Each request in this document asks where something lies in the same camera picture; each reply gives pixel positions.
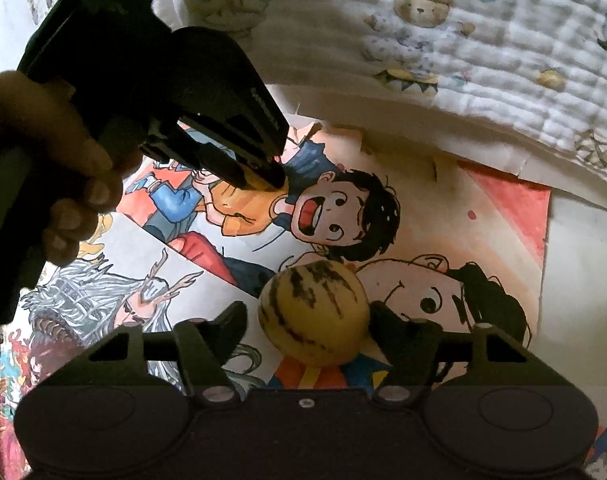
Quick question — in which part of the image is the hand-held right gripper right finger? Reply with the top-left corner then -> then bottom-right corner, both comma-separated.
367,301 -> 530,405

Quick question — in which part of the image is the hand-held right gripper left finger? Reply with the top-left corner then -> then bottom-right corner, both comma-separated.
86,301 -> 249,407

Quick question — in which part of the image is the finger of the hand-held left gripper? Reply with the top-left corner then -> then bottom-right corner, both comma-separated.
196,142 -> 248,191
251,154 -> 288,187

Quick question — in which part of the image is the striped yellow melon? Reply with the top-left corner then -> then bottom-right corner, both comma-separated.
257,260 -> 370,367

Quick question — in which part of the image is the person's left hand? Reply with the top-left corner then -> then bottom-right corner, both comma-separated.
0,70 -> 145,267

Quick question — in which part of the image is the cartoon boys poster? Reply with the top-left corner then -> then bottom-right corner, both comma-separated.
118,119 -> 555,392

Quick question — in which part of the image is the white-haired figure poster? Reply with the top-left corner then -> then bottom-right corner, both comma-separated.
0,237 -> 267,480

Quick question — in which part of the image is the printed quilted blanket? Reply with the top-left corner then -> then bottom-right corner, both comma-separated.
154,0 -> 607,183

